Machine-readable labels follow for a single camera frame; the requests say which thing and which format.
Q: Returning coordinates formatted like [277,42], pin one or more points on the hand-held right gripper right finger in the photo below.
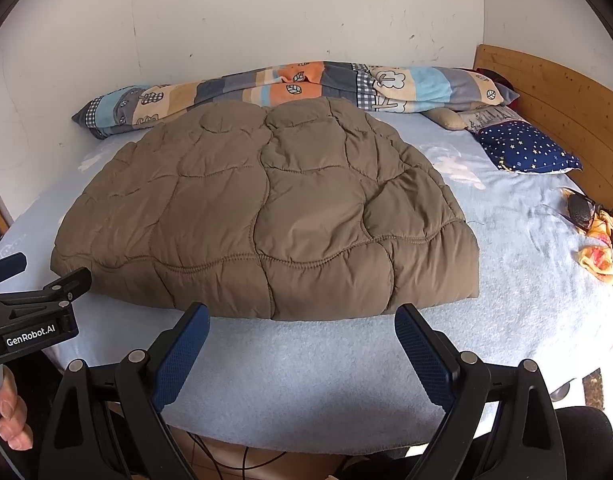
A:
[424,360]

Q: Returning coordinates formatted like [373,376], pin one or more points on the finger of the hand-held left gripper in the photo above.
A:
[69,285]
[6,267]

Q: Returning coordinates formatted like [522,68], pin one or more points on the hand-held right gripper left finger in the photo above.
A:
[181,360]

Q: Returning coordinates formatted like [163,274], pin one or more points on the person's left hand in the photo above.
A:
[16,420]

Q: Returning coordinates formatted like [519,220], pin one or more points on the light blue cloud blanket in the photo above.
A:
[511,270]

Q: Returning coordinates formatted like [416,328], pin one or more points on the wooden headboard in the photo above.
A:
[561,95]

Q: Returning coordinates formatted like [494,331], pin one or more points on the grey printed pillow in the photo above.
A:
[491,115]

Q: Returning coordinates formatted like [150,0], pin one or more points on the brown quilted jacket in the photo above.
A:
[261,210]

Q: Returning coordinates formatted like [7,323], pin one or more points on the yellow floral cloth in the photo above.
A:
[599,255]

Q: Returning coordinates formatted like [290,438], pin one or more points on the patchwork duvet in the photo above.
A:
[226,87]

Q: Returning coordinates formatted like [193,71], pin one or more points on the navy star pillow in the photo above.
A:
[526,147]

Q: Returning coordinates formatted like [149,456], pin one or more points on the small beige pillow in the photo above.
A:
[449,119]

